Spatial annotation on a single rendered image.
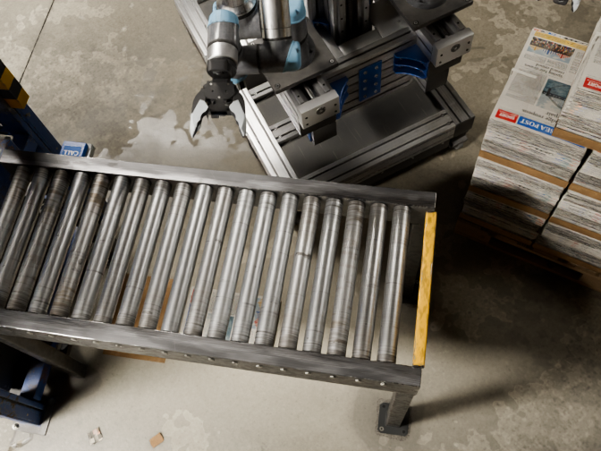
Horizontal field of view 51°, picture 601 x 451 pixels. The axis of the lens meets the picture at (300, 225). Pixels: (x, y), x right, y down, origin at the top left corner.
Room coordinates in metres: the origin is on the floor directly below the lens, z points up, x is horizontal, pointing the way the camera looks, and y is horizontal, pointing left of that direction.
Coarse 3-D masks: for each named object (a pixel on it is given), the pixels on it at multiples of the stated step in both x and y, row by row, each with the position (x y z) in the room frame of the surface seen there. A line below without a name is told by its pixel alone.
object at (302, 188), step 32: (0, 160) 1.18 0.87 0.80; (32, 160) 1.15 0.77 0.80; (64, 160) 1.13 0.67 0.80; (96, 160) 1.11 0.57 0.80; (192, 192) 0.97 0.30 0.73; (256, 192) 0.90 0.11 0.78; (288, 192) 0.86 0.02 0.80; (320, 192) 0.84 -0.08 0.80; (352, 192) 0.82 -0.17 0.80; (384, 192) 0.80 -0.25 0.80; (416, 192) 0.78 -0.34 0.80
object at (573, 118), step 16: (592, 64) 0.91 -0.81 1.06; (576, 80) 0.94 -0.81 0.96; (592, 80) 0.86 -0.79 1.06; (576, 96) 0.85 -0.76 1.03; (592, 96) 0.82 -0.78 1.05; (576, 112) 0.84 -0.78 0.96; (592, 112) 0.82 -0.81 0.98; (560, 128) 0.85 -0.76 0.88; (576, 128) 0.83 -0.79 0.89; (592, 128) 0.81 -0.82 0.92
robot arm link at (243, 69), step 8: (248, 48) 1.10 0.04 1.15; (256, 48) 1.10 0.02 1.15; (240, 56) 1.08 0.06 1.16; (248, 56) 1.08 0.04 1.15; (256, 56) 1.08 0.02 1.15; (240, 64) 1.07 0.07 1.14; (248, 64) 1.07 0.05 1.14; (256, 64) 1.06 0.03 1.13; (240, 72) 1.07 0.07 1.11; (248, 72) 1.06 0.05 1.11; (256, 72) 1.06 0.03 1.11; (232, 80) 1.07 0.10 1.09; (240, 80) 1.07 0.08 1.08
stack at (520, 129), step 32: (544, 32) 1.22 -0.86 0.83; (544, 64) 1.10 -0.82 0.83; (576, 64) 1.08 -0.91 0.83; (512, 96) 1.01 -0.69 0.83; (544, 96) 0.99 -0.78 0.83; (512, 128) 0.91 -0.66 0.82; (544, 128) 0.89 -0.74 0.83; (480, 160) 0.95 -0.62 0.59; (512, 160) 0.90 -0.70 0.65; (544, 160) 0.84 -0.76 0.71; (576, 160) 0.79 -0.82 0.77; (512, 192) 0.87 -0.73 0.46; (544, 192) 0.81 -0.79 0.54; (576, 192) 0.77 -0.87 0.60; (512, 224) 0.84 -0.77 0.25; (544, 224) 0.82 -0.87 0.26; (576, 224) 0.73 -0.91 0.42; (512, 256) 0.80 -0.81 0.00; (544, 256) 0.74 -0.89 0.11; (576, 256) 0.69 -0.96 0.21
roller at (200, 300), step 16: (224, 192) 0.91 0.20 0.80; (224, 208) 0.86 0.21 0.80; (224, 224) 0.81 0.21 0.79; (208, 240) 0.77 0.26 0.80; (208, 256) 0.72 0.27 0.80; (208, 272) 0.67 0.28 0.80; (208, 288) 0.63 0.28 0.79; (192, 304) 0.59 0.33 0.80; (208, 304) 0.59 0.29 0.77; (192, 320) 0.54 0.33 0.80
